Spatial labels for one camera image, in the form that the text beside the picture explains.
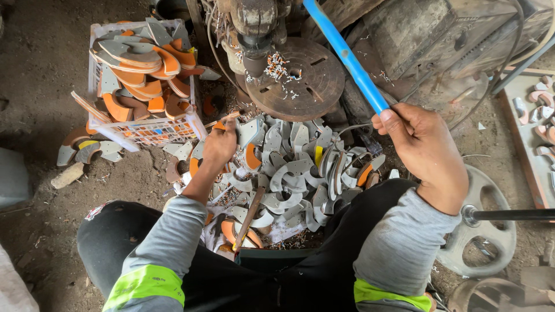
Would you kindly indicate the person's right hand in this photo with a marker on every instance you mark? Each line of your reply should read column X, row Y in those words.
column 422, row 145

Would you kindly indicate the person's left hand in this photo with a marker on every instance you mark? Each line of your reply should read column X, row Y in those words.
column 220, row 148

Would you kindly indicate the person's right fingers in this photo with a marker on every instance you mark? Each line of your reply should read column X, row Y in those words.
column 387, row 121

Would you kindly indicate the person's left fingers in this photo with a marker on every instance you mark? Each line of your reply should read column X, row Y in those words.
column 227, row 128

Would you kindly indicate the thin wooden stick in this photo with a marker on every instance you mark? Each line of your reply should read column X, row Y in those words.
column 225, row 118

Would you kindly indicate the pile of grey sole pieces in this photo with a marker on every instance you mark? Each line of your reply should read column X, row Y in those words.
column 286, row 173

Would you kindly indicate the white plastic crate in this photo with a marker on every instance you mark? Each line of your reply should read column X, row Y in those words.
column 143, row 130

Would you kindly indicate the round rusty drill table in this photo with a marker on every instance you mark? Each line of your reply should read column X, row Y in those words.
column 299, row 80

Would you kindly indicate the dusty machine housing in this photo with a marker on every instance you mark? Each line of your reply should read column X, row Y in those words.
column 438, row 39

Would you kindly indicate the rusty drill press head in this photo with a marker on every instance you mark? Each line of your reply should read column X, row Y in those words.
column 253, row 30

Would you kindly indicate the heap of orange sole pieces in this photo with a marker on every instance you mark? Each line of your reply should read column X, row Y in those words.
column 138, row 73

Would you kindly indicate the grey yellow curved sole piece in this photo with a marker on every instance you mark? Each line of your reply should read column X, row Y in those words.
column 97, row 149

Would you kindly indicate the grey metal handwheel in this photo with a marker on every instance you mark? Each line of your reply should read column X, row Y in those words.
column 485, row 225

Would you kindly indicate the tray of pink sole pieces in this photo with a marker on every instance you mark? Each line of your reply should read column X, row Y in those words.
column 535, row 125

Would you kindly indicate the person's black trousers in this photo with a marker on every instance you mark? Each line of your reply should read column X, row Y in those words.
column 269, row 277

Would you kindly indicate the grey orange curved sole piece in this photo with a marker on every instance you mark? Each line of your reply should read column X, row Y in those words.
column 69, row 145

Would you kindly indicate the black metal rod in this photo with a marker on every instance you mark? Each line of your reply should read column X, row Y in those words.
column 516, row 214

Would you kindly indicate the wooden block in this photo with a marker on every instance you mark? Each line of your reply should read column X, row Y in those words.
column 67, row 175

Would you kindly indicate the rusty metal wheel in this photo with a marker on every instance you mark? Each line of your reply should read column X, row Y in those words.
column 498, row 297

